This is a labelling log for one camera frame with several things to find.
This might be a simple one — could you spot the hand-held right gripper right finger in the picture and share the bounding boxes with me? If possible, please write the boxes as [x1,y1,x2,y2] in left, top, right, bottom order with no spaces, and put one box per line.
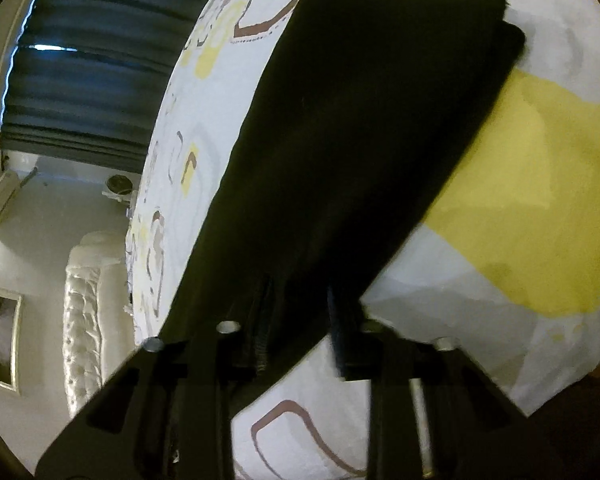
[326,286,583,480]

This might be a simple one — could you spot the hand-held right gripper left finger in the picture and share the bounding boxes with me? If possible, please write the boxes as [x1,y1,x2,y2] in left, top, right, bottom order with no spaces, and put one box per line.
[32,279,277,480]

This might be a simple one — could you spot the black pants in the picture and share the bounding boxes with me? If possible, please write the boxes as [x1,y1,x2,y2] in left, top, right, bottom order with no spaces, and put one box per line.
[157,0,528,411]

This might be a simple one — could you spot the white tufted headboard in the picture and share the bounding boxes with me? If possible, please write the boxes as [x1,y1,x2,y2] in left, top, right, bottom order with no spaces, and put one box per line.
[62,230,137,418]

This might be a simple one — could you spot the round white device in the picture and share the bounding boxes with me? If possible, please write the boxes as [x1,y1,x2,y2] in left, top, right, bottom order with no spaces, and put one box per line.
[104,174,134,197]

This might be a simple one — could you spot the bed with patterned sheet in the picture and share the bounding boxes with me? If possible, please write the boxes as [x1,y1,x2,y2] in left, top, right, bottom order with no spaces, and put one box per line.
[124,0,600,480]

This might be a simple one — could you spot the white air conditioner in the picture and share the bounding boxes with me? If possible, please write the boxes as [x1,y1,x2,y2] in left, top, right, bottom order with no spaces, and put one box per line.
[0,170,22,233]

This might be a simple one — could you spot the dark blue curtain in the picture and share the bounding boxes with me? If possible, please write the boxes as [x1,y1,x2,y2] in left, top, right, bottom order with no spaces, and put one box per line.
[0,0,246,173]

